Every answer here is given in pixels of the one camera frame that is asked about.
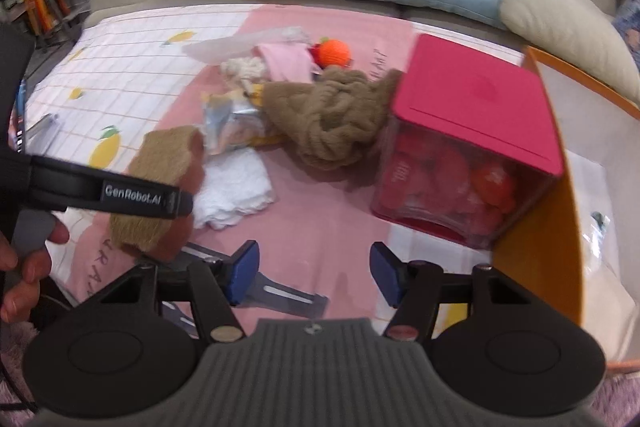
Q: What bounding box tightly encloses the clear plastic wrapped packet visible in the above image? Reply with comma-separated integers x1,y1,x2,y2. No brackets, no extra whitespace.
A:
201,92,266,155

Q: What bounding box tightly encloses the grey white appliance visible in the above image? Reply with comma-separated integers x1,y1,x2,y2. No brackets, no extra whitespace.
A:
25,113,62,142

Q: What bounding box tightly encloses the brown fuzzy cloth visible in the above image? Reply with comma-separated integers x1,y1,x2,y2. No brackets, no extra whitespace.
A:
110,127,206,259

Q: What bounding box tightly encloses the red and yellow bag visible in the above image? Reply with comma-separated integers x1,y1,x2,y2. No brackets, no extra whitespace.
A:
25,0,68,34

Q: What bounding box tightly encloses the white cloth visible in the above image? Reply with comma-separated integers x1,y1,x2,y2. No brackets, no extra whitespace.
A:
192,149,277,230

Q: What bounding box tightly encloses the person's left hand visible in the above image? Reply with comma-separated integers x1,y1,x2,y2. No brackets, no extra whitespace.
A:
0,216,71,324

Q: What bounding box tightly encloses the orange crochet fruit toy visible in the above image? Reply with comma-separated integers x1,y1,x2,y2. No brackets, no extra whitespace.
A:
309,38,355,68

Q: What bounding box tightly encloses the pink fuzzy rug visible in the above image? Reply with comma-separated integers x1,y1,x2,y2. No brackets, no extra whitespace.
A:
0,322,640,427

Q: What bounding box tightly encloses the beige pillow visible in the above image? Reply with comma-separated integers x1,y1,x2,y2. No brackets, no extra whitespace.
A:
480,0,640,105

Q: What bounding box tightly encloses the pile of red packets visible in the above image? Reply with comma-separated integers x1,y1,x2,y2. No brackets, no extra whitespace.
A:
380,127,521,238

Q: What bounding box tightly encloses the orange storage box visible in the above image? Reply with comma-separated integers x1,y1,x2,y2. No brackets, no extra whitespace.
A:
492,46,640,375

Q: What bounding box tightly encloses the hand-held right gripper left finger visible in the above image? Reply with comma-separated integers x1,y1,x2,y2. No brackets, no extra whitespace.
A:
80,241,261,343

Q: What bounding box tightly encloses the pink white crochet hat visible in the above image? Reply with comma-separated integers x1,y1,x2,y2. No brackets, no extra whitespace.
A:
220,42,325,94

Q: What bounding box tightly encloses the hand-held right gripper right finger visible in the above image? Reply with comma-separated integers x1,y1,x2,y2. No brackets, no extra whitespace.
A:
369,242,549,342

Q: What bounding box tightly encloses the clear box with red lid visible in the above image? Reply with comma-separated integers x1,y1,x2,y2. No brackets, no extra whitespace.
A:
370,33,566,250

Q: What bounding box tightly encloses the brown knitted scarf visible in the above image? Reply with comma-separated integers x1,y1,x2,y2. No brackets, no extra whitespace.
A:
262,68,403,170

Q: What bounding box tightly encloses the clear plastic bag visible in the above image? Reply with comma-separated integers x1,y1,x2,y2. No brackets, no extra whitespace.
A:
182,29,281,65

